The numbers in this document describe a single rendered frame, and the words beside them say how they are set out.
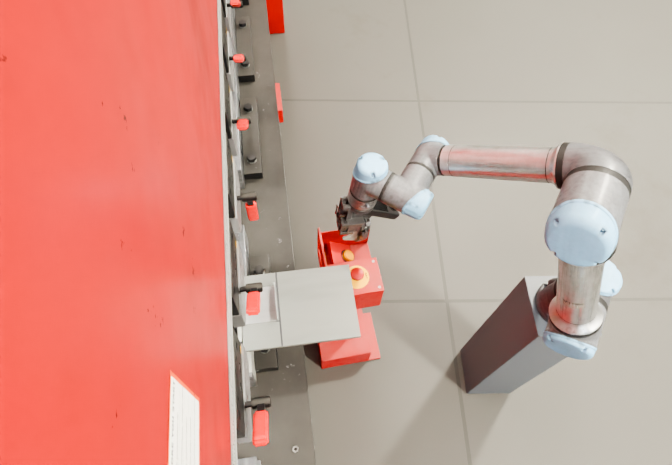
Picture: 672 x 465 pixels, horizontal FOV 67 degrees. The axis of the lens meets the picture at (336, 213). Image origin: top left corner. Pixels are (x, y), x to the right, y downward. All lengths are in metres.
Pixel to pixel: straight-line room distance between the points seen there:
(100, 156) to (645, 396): 2.40
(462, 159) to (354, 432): 1.29
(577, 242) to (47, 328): 0.87
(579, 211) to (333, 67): 2.32
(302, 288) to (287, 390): 0.24
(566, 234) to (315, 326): 0.56
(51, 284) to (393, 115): 2.69
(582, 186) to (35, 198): 0.90
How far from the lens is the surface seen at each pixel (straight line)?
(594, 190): 1.00
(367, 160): 1.16
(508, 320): 1.72
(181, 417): 0.46
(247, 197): 1.04
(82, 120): 0.30
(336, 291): 1.20
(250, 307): 0.86
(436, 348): 2.25
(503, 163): 1.14
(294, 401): 1.26
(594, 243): 0.98
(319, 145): 2.70
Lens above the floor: 2.11
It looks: 59 degrees down
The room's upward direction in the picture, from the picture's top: 4 degrees clockwise
